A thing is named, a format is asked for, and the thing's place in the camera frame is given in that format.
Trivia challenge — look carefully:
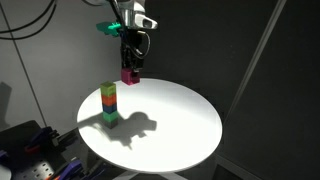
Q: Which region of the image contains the blue block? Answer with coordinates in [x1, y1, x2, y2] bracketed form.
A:
[102, 104, 117, 114]

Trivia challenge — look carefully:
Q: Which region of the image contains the round white table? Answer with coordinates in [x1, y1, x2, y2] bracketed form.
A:
[77, 78, 222, 180]

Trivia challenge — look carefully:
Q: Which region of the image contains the pink block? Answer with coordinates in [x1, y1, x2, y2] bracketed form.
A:
[121, 68, 140, 85]

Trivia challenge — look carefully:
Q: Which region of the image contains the orange block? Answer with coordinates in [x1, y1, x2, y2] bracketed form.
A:
[101, 94, 117, 106]

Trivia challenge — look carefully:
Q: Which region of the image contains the teal camera mount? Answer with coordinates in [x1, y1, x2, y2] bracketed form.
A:
[96, 22, 121, 37]

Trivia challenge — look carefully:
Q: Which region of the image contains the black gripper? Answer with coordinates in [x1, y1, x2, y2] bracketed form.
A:
[120, 30, 144, 79]

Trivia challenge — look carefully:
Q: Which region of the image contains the green block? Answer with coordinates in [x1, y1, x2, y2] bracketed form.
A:
[103, 111, 118, 122]

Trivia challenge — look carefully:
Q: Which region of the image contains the purple orange clamp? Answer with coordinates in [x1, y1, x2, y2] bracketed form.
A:
[24, 126, 59, 154]

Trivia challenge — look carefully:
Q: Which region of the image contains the grey block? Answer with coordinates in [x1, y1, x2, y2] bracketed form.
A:
[104, 118, 118, 129]

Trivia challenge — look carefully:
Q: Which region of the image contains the yellow-green block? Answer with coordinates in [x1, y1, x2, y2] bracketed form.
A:
[100, 81, 116, 97]

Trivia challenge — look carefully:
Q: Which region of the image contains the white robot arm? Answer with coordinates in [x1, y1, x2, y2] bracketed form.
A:
[82, 0, 158, 81]

